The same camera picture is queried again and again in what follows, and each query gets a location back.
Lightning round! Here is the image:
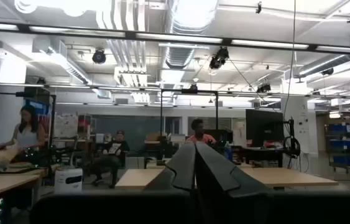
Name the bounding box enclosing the silver ventilation duct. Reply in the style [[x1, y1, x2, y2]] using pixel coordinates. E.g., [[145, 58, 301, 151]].
[[160, 0, 219, 71]]

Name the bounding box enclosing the cream fluffy cloth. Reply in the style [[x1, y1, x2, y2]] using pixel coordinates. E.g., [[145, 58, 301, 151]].
[[0, 142, 21, 171]]

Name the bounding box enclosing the person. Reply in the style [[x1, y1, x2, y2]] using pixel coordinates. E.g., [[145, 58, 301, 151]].
[[90, 129, 131, 189], [0, 105, 47, 163], [186, 118, 217, 145]]

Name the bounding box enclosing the hanging black cable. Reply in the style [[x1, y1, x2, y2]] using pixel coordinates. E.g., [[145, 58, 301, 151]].
[[282, 0, 297, 122]]

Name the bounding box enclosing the black overhead light bar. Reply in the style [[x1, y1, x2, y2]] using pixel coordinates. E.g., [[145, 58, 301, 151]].
[[0, 20, 350, 57]]

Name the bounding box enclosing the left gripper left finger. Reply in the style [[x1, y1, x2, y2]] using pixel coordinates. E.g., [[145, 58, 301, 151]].
[[145, 142, 196, 191]]

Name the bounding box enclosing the black monitor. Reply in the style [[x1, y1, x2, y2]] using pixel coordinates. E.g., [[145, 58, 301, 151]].
[[245, 108, 285, 147]]

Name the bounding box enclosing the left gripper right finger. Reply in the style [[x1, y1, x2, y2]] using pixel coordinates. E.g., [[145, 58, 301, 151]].
[[195, 141, 271, 198]]

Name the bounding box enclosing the black stand with coiled cable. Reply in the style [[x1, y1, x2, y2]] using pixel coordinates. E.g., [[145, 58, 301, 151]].
[[282, 117, 302, 169]]

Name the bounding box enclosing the light wooden table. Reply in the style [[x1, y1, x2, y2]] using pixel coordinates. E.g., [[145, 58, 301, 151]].
[[115, 167, 339, 191], [0, 163, 61, 224]]

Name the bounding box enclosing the water bottle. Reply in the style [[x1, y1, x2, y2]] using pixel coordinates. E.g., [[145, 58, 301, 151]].
[[223, 141, 233, 161]]

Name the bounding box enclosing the blue storage shelving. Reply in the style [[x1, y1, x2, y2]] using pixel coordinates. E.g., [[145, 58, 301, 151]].
[[325, 122, 350, 174]]

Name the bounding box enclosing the whiteboard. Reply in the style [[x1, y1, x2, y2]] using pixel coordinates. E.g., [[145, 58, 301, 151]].
[[53, 113, 80, 138]]

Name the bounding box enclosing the white air purifier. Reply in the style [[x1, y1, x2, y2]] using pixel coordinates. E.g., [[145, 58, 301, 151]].
[[53, 166, 84, 194]]

